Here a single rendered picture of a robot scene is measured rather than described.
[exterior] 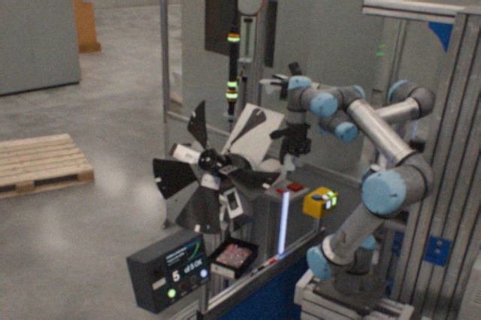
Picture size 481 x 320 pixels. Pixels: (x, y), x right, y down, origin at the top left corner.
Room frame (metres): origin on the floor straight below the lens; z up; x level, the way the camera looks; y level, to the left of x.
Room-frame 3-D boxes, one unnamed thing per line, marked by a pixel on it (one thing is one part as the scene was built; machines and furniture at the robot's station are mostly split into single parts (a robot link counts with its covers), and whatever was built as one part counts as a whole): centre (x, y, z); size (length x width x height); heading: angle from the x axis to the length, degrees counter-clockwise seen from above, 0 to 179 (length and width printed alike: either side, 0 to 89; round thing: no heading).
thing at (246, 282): (1.87, -0.09, 0.82); 0.90 x 0.04 x 0.08; 142
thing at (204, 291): (1.53, 0.18, 0.96); 0.03 x 0.03 x 0.20; 52
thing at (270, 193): (2.67, -0.11, 0.85); 0.36 x 0.24 x 0.03; 52
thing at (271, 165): (2.74, -0.07, 0.92); 0.17 x 0.16 x 0.11; 142
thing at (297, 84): (1.65, -0.13, 1.73); 0.09 x 0.08 x 0.11; 36
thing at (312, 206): (2.18, -0.33, 1.02); 0.16 x 0.10 x 0.11; 142
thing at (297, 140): (1.64, -0.13, 1.57); 0.09 x 0.08 x 0.12; 52
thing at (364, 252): (1.51, -0.38, 1.20); 0.13 x 0.12 x 0.14; 126
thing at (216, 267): (1.92, 0.08, 0.85); 0.22 x 0.17 x 0.07; 156
